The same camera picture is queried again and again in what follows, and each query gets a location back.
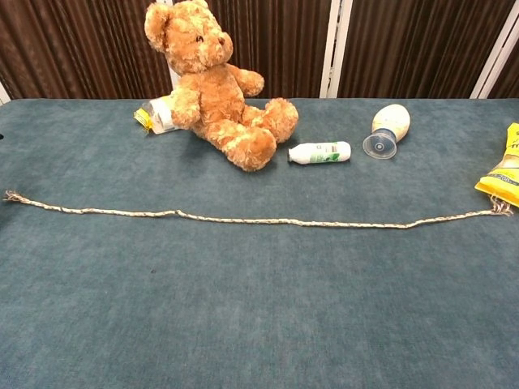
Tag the yellow snack bag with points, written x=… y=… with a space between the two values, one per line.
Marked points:
x=504 y=178

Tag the small white green bottle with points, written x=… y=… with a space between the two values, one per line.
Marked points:
x=320 y=152

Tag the brown teddy bear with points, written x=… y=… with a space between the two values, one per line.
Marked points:
x=211 y=105

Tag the white and yellow snack packet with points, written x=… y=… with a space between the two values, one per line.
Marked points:
x=160 y=117

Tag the blue felt table mat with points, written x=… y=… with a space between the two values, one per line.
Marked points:
x=162 y=304

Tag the cream squeeze bottle blue cap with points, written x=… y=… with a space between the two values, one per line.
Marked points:
x=391 y=119

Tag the brown pleated partition panel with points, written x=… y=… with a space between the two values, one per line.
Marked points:
x=81 y=40
x=284 y=40
x=405 y=40
x=513 y=69

